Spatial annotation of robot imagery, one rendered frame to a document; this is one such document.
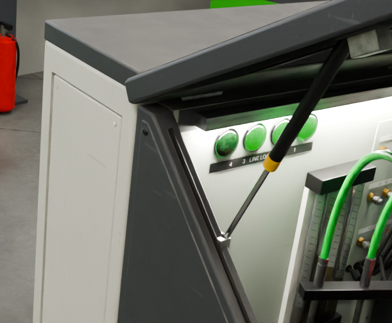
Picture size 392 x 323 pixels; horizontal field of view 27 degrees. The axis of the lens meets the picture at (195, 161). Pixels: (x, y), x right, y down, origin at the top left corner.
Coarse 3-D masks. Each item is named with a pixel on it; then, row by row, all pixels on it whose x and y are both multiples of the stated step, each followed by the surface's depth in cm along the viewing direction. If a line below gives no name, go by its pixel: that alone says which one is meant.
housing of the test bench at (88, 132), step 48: (48, 48) 134; (96, 48) 123; (144, 48) 125; (192, 48) 129; (48, 96) 137; (96, 96) 125; (48, 144) 140; (96, 144) 127; (48, 192) 144; (96, 192) 130; (48, 240) 147; (96, 240) 133; (48, 288) 150; (96, 288) 135
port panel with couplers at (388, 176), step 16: (384, 128) 151; (384, 144) 153; (384, 160) 155; (384, 176) 157; (368, 192) 156; (384, 192) 158; (368, 208) 158; (368, 224) 160; (352, 240) 159; (368, 240) 163; (352, 256) 161
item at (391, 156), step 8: (376, 152) 122; (384, 152) 120; (360, 160) 127; (368, 160) 125; (352, 168) 130; (360, 168) 128; (352, 176) 130; (344, 184) 132; (344, 192) 133; (336, 200) 135; (344, 200) 134; (336, 208) 135; (336, 216) 136; (328, 224) 138; (328, 232) 138; (328, 240) 139; (328, 248) 140; (320, 256) 141
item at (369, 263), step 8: (384, 208) 138; (384, 216) 138; (384, 224) 139; (376, 232) 140; (376, 240) 141; (376, 248) 142; (368, 256) 143; (368, 264) 143; (368, 272) 143; (368, 280) 144
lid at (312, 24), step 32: (352, 0) 80; (384, 0) 77; (256, 32) 91; (288, 32) 87; (320, 32) 84; (352, 32) 83; (384, 32) 82; (192, 64) 101; (224, 64) 97; (256, 64) 102; (288, 64) 106; (320, 64) 112; (352, 64) 125; (384, 64) 141; (128, 96) 114; (160, 96) 112; (192, 96) 120
